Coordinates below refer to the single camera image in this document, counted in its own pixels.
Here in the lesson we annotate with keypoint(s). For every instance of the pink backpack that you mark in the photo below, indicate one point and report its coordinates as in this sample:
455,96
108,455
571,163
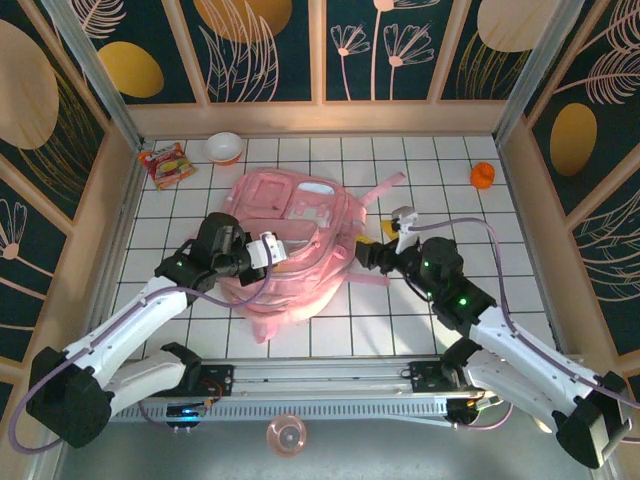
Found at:
300,280

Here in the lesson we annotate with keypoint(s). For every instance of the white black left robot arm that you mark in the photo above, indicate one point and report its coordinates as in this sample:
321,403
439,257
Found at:
125,340

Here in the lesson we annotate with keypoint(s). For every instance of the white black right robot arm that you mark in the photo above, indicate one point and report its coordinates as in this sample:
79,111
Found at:
530,360

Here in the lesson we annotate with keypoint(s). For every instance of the orange snack packet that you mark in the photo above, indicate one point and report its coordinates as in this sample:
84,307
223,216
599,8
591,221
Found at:
168,166

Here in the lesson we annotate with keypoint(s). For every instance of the white and orange bowl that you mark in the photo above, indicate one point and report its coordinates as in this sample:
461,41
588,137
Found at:
223,148

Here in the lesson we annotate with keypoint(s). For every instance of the orange tangerine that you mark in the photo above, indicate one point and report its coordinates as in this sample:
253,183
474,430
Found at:
483,176

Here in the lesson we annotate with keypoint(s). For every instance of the small circuit board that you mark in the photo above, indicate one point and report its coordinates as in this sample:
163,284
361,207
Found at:
470,412
186,412

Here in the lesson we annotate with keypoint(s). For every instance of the pink plastic cup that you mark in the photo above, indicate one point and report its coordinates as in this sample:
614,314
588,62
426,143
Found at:
286,435

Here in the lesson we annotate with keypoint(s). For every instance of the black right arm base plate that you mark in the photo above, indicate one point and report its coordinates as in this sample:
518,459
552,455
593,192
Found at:
427,375

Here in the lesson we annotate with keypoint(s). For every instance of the aluminium mounting rail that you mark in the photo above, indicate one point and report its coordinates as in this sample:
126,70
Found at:
320,372

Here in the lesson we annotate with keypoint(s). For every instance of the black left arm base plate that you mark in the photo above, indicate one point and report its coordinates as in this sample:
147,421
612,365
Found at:
220,377

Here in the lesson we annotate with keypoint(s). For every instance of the aluminium corner post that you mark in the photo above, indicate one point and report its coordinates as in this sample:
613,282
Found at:
100,80
530,65

